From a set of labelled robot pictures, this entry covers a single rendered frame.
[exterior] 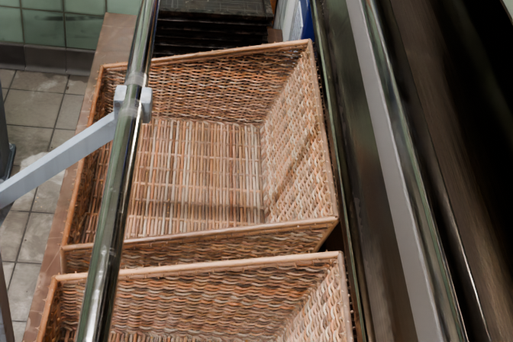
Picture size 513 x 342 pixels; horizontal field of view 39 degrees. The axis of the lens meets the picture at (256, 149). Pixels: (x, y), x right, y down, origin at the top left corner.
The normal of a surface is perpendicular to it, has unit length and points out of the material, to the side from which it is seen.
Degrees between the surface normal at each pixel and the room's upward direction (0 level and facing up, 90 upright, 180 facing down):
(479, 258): 8
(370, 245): 70
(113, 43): 0
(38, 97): 0
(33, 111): 0
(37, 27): 90
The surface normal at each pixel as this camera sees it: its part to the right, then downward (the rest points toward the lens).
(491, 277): 0.26, -0.72
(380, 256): -0.89, -0.33
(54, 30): 0.02, 0.67
